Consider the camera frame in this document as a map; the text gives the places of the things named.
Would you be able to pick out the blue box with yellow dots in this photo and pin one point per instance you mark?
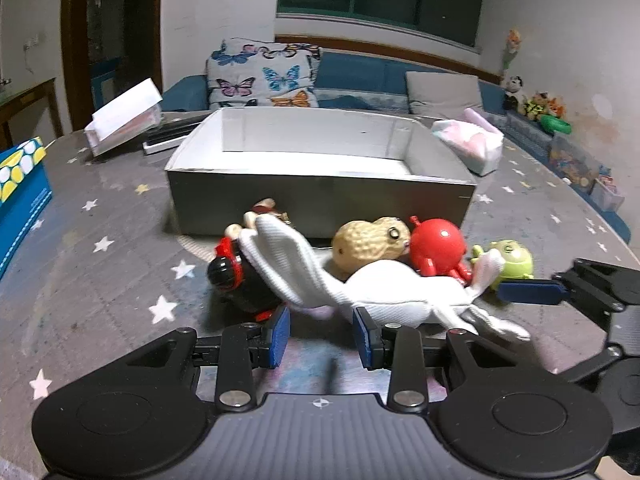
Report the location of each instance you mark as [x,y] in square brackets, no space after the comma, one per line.
[25,195]

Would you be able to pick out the clear plastic box with paper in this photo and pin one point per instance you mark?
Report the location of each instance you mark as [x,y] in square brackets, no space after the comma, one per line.
[125,115]

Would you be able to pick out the green round creature toy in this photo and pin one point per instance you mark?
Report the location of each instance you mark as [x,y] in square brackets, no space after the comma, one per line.
[515,260]

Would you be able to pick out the small clear box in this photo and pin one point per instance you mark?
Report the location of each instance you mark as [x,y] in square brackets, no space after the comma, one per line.
[607,195]

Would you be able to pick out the tan peanut toy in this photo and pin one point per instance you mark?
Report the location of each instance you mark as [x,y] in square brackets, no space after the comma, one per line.
[365,247]

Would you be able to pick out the plush flower toy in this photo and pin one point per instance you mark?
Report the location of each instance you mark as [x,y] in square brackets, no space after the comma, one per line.
[511,50]

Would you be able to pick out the white plush rabbit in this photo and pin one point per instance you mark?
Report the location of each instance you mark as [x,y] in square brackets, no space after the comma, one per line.
[395,295]

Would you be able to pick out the clear storage box with toys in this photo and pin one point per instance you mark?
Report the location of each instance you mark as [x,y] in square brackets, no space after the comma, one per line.
[575,162]

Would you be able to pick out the pastel tissue pack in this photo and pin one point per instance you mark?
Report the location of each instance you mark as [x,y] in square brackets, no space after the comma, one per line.
[470,142]

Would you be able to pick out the blue sofa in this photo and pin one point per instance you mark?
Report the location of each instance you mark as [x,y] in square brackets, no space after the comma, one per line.
[360,77]

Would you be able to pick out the brown door frame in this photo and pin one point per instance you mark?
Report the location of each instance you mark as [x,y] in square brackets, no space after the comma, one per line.
[75,50]

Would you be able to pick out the orange and yellow plush toys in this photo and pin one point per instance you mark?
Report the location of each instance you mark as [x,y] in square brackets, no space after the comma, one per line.
[542,105]

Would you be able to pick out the red round octopus toy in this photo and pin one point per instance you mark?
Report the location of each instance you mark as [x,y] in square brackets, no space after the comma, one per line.
[440,245]

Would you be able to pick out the wooden side table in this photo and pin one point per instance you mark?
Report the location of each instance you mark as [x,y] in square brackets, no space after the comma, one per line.
[30,97]

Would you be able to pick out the white round mat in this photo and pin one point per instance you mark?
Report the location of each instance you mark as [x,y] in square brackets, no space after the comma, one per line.
[195,247]

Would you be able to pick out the grey star-printed tablecloth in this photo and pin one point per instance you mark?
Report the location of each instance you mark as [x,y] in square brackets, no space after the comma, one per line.
[100,220]

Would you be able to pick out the black and white flat device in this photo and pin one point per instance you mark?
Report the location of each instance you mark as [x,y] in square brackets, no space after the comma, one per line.
[165,140]

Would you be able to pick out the panda plush toy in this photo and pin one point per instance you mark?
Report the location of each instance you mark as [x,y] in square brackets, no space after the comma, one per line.
[514,92]

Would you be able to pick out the butterfly print pillow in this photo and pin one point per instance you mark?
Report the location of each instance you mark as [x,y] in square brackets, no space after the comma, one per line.
[260,77]

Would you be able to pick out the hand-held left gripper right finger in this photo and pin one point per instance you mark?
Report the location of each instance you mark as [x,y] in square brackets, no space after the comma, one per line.
[363,338]

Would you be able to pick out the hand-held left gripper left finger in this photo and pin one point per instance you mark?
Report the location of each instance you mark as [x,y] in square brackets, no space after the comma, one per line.
[280,336]

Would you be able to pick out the black and red doll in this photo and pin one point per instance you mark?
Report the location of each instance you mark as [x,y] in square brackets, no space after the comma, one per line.
[227,272]

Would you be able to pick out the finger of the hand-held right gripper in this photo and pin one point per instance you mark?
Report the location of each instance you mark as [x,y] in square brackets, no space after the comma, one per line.
[530,292]
[600,360]

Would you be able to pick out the grey pillow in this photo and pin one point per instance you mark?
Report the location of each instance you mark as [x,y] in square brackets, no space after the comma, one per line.
[442,92]

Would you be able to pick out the grey cardboard box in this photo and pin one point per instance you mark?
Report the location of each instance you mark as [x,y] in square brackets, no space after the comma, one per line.
[320,200]

